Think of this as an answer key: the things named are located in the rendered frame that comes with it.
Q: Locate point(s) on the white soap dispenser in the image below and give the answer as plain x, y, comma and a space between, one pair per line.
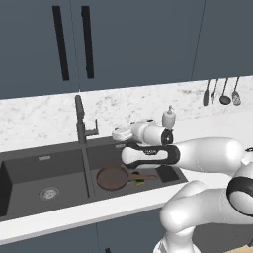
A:
168, 120

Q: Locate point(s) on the green yellow sponge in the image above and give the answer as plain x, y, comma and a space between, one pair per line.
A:
140, 182

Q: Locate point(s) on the dark grey tap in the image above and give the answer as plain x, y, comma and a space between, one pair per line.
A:
80, 122

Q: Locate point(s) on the black flat square pad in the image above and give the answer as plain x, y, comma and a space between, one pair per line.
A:
168, 174

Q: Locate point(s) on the dark blue lower cupboard door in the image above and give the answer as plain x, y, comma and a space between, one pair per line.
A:
49, 240
131, 230

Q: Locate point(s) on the dark hanging ladle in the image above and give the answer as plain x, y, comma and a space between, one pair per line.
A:
225, 99

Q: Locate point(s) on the grey hanging slotted spoon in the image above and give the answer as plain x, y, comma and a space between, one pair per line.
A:
236, 97

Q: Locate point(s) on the dark grey double sink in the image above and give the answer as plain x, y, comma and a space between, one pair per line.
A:
39, 174

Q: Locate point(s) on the grey hanging fork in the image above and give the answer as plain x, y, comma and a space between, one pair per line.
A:
213, 95

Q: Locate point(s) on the brown frying pan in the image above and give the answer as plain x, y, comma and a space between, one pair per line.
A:
112, 178

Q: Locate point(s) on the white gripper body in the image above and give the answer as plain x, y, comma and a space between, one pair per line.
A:
122, 134

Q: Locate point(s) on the dark blue cupboard door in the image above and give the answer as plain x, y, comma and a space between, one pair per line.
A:
131, 230
227, 36
29, 49
49, 240
141, 39

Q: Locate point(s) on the dark hanging spatula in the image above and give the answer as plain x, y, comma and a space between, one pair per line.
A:
206, 97

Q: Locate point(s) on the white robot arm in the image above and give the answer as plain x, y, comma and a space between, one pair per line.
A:
210, 154

